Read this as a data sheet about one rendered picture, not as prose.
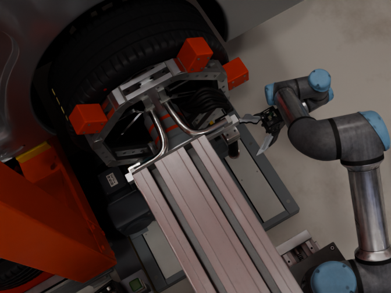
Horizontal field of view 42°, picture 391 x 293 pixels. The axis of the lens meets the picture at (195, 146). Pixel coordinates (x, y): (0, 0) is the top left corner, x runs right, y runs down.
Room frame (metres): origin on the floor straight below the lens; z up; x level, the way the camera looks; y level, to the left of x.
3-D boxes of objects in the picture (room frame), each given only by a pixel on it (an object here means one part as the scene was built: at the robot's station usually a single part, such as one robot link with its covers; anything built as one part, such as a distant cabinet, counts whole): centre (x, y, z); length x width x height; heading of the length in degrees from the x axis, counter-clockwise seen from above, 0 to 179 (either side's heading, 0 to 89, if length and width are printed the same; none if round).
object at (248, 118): (0.71, -0.21, 0.86); 0.09 x 0.03 x 0.06; 66
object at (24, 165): (0.82, 0.61, 0.69); 0.52 x 0.17 x 0.35; 12
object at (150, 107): (0.69, 0.16, 1.03); 0.19 x 0.18 x 0.11; 12
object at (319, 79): (0.71, -0.45, 0.95); 0.11 x 0.08 x 0.11; 83
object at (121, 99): (0.83, 0.08, 0.85); 0.54 x 0.07 x 0.54; 102
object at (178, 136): (0.76, 0.07, 0.85); 0.21 x 0.14 x 0.14; 12
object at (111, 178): (0.80, 0.40, 0.26); 0.42 x 0.18 x 0.35; 12
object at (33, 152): (0.99, 0.64, 0.71); 0.14 x 0.14 x 0.05; 12
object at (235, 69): (0.90, -0.22, 0.85); 0.09 x 0.08 x 0.07; 102
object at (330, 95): (0.70, -0.47, 0.86); 0.11 x 0.08 x 0.09; 102
